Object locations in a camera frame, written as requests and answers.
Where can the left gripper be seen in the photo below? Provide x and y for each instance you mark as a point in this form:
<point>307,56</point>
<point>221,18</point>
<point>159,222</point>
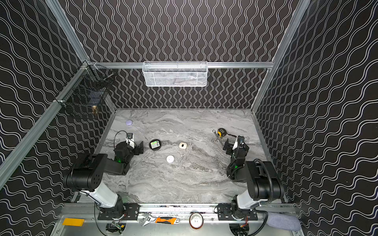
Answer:
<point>135,148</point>

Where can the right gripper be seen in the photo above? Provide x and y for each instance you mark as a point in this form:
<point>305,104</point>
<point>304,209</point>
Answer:
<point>230,147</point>

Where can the white round earbud case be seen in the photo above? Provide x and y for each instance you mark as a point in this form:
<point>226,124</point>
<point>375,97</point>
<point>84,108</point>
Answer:
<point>170,159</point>

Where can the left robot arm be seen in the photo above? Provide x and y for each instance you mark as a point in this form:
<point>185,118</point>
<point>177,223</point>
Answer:
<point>86,177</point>

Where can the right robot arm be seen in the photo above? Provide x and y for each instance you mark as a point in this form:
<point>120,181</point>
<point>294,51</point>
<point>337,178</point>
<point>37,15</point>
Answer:
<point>263,184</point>

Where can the silver combination wrench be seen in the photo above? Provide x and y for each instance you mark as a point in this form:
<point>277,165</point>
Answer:
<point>218,138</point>

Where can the yellow black tape measure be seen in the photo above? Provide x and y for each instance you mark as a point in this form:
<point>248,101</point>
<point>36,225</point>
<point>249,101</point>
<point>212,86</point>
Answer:
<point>221,132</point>

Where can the black round digital timer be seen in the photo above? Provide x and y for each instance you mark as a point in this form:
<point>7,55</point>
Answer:
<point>155,144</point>

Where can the adjustable wrench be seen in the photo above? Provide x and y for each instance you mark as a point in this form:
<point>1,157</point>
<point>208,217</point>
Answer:
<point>147,218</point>

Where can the soda can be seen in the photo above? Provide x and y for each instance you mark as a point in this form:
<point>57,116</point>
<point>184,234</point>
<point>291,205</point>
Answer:
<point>196,221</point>

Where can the grey cloth roll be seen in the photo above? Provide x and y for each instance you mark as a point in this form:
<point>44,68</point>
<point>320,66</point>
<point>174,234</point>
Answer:
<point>283,222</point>

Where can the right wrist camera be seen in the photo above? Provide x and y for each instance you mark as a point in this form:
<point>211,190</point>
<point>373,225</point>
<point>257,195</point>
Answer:
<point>239,143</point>

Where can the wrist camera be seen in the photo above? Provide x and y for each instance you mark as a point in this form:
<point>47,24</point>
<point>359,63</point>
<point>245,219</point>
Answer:
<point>239,143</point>
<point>130,140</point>

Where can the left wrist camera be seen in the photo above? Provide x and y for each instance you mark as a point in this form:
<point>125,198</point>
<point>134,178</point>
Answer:
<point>130,140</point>

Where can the white wire mesh basket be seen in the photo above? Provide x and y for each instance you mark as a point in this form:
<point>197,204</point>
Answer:
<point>175,73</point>

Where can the orange handled tool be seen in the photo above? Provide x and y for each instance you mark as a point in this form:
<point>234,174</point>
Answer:
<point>167,220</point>

